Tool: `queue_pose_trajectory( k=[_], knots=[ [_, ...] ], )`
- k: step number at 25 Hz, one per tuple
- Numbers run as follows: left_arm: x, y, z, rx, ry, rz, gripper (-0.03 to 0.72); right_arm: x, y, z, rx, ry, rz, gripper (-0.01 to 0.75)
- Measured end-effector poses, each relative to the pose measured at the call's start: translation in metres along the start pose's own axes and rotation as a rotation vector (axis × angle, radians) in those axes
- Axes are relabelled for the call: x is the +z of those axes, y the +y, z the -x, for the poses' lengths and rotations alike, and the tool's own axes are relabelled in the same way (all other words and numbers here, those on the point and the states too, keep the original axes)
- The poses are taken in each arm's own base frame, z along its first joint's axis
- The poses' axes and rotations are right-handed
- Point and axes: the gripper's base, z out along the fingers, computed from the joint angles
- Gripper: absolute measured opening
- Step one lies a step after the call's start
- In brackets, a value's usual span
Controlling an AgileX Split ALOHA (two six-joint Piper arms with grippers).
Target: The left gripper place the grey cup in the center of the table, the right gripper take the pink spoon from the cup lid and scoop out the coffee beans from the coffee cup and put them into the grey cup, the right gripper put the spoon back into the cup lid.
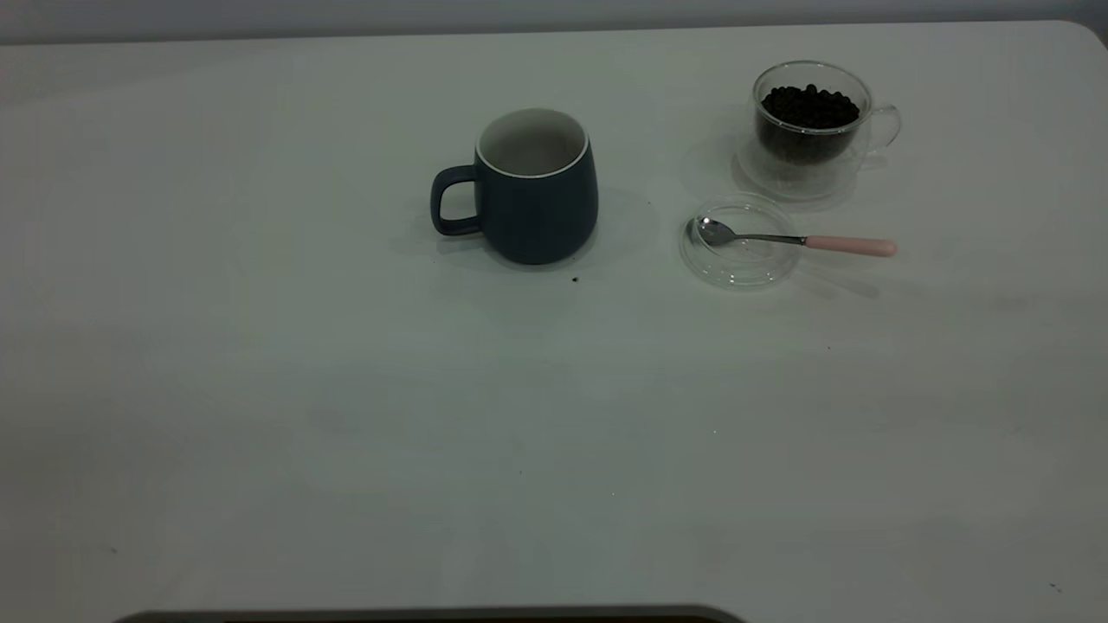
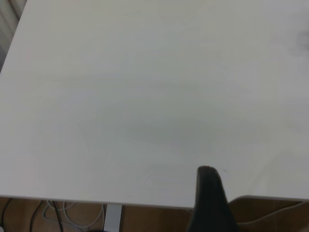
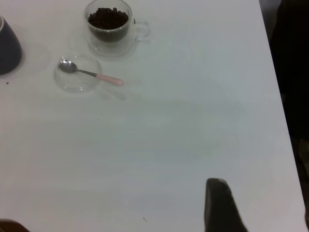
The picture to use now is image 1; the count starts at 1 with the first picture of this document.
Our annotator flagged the dark blue-grey ceramic mug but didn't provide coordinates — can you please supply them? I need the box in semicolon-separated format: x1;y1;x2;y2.
430;107;599;266

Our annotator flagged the clear double-wall glass cup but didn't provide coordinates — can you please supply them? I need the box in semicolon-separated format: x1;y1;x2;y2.
734;60;902;202

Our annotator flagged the clear round glass lid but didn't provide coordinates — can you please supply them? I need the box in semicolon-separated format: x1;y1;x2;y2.
678;192;802;289

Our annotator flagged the metal spoon with pink handle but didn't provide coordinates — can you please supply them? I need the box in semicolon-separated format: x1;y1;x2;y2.
697;216;899;259

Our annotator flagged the dark coffee beans heap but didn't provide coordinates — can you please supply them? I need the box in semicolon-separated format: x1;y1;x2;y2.
758;84;862;164

